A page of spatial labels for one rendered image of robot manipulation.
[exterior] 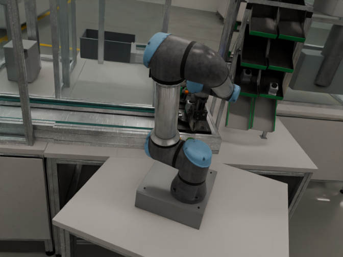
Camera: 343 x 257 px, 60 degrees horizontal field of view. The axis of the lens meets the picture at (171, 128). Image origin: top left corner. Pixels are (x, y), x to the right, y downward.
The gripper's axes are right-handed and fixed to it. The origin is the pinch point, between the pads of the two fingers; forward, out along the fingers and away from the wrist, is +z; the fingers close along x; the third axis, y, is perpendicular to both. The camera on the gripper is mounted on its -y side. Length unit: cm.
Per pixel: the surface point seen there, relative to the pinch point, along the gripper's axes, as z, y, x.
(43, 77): 18, -86, -97
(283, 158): 18, -2, 58
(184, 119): 4.7, -17.1, -1.8
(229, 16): -36, -127, 45
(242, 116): -0.8, -15.8, 31.4
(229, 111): -1.9, -18.1, 24.1
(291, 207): 51, 3, 73
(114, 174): 17.9, 18.5, -38.3
